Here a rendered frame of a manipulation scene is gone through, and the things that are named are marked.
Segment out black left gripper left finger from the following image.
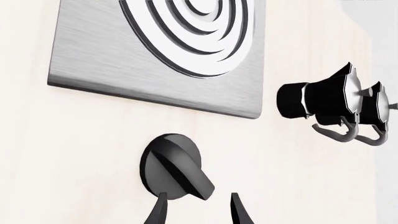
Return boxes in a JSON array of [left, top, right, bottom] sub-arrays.
[[142, 192, 169, 224]]

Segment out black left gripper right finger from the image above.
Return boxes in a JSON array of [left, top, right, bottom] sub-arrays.
[[230, 192, 256, 224]]

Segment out round black stove knob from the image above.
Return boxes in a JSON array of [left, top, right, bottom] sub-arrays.
[[139, 133, 216, 201]]

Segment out flat stove plate with rings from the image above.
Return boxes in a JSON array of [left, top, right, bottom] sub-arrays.
[[47, 0, 267, 120]]

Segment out black moka pot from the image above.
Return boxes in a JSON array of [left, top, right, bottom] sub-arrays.
[[275, 62, 363, 143], [314, 80, 391, 147]]

